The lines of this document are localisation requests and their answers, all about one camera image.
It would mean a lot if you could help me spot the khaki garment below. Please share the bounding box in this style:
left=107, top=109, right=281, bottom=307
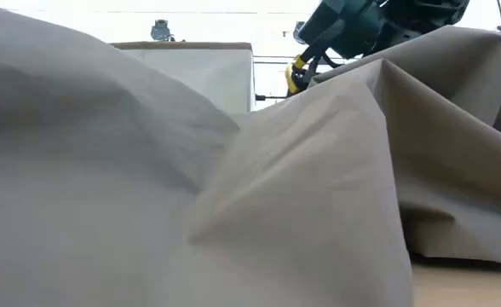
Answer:
left=0, top=3, right=501, bottom=307

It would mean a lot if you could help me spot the grey round fixture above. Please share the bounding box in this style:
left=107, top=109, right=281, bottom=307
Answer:
left=150, top=19, right=177, bottom=43
left=292, top=20, right=308, bottom=45

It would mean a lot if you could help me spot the cardboard box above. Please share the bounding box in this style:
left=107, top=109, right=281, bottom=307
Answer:
left=109, top=41, right=256, bottom=115

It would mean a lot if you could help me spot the black cable with yellow tape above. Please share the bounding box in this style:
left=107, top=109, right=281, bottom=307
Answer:
left=284, top=19, right=348, bottom=97

